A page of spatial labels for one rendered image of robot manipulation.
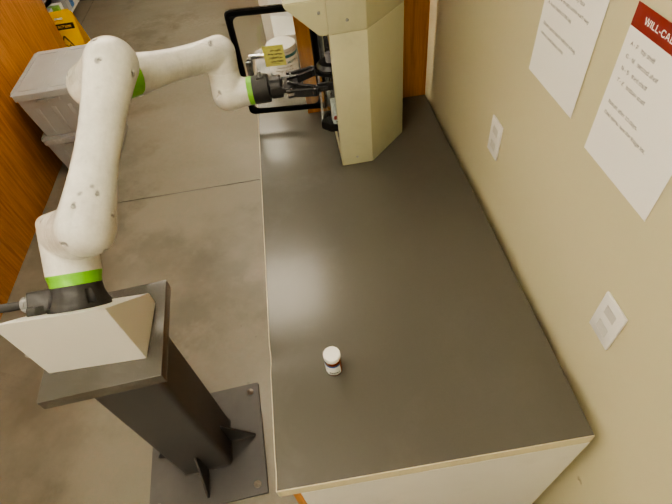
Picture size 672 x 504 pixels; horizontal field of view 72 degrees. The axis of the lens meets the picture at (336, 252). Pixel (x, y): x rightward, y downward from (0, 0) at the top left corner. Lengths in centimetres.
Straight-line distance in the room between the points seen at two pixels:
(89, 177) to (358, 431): 83
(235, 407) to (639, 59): 193
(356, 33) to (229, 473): 172
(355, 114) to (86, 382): 111
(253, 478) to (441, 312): 118
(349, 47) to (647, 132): 87
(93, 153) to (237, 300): 154
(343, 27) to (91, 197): 81
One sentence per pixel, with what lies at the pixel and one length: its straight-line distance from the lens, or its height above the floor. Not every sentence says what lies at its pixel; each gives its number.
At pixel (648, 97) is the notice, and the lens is 91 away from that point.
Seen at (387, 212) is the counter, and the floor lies 94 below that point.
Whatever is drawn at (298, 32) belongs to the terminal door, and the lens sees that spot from 179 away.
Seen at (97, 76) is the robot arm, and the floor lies 152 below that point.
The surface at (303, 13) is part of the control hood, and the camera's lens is 143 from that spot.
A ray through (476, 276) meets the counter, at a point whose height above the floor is 94.
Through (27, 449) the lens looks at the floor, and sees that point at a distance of 264.
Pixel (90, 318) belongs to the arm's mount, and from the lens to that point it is 123.
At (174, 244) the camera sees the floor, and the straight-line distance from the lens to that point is 298.
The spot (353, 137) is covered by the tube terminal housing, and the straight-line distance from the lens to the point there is 164.
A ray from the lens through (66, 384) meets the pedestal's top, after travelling 144.
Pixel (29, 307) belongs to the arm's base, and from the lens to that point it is 136.
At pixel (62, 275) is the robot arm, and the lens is 130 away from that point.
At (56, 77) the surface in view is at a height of 65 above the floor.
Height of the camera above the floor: 201
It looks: 49 degrees down
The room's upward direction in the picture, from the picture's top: 8 degrees counter-clockwise
